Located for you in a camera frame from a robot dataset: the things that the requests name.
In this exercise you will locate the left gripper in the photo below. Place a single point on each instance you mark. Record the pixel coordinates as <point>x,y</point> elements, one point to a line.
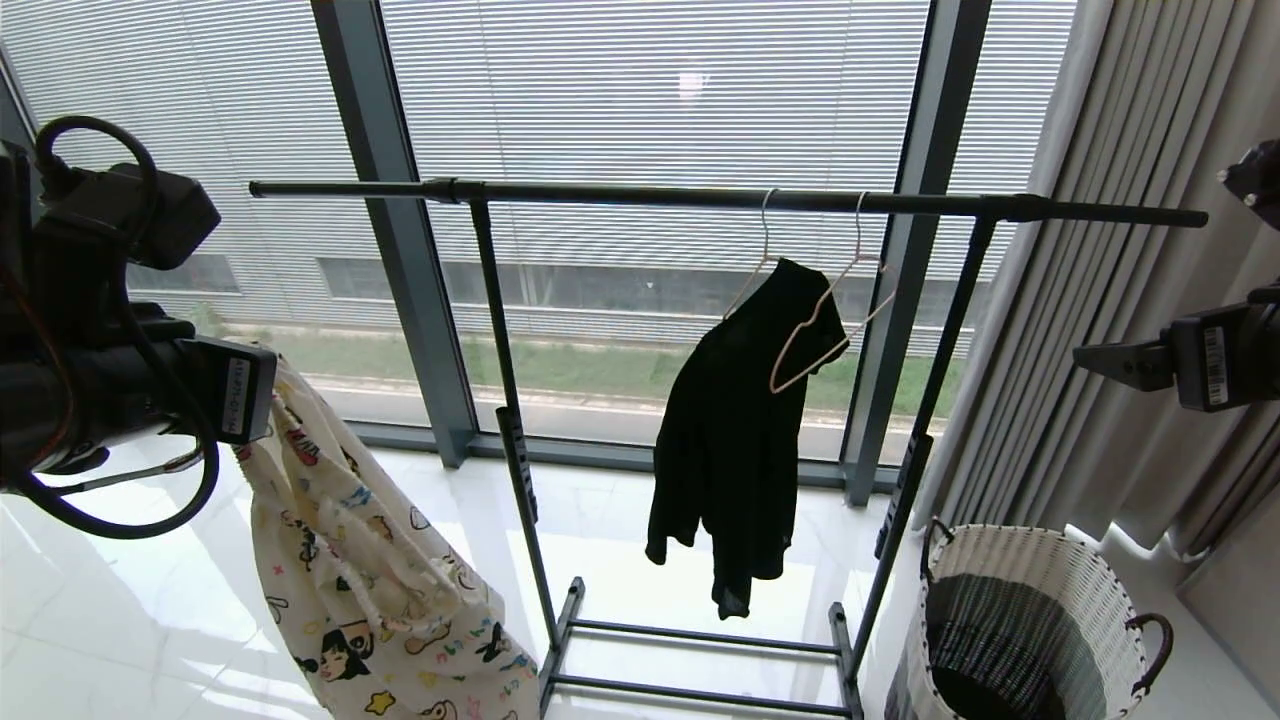
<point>230,390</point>

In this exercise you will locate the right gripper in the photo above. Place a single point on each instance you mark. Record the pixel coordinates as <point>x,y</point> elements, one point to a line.
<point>1240,355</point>

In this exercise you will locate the cream printed garment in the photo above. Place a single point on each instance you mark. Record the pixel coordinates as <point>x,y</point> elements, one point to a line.
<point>350,560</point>

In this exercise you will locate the pink clothes hanger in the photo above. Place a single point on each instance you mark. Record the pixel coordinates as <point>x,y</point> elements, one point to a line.
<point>766,225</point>
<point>858,230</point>

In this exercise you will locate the black garment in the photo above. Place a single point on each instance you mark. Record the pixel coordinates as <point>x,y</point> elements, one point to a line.
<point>730,450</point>

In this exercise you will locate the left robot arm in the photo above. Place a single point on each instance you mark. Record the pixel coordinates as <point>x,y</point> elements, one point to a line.
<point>80,380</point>

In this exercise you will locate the white laundry basket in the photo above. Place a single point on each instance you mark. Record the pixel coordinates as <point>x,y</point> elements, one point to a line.
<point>1040,570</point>

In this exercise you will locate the black clothes rack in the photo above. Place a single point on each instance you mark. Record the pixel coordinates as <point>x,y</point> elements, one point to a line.
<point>650,195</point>

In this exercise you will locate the beige curtain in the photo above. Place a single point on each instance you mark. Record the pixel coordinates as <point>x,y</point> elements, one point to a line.
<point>1100,250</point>

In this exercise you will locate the window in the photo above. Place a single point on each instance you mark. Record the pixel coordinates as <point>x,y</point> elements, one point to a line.
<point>400,200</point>

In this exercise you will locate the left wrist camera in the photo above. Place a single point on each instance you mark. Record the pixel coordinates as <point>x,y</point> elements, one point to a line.
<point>160,215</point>

